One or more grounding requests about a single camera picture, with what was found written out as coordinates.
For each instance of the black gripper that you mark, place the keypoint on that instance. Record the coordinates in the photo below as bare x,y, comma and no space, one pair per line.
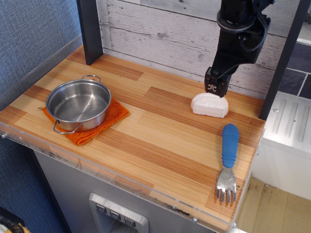
238,44

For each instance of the white semicircle cheese shape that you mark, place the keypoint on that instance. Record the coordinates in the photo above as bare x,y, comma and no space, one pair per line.
210,105

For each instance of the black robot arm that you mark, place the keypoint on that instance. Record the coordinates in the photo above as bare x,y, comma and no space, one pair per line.
239,11

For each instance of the white ridged sink unit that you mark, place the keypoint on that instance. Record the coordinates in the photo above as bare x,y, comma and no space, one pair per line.
283,157

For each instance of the orange cloth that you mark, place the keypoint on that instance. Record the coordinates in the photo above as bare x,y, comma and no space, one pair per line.
116,113

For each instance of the stainless steel pot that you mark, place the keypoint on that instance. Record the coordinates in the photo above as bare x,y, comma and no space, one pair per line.
79,105

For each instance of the silver dispenser panel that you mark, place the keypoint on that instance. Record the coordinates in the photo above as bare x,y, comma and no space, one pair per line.
111,217

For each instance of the yellow black object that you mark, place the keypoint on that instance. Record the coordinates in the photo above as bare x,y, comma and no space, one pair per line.
11,225

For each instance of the dark right post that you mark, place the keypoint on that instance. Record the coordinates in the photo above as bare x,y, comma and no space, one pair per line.
285,56

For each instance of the dark post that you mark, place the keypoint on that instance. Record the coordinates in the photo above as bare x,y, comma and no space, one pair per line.
285,56
90,29

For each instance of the blue handled fork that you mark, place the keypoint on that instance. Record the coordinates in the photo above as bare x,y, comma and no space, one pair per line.
226,182

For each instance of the dark left post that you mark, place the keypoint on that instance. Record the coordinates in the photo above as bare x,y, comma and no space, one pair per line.
90,29

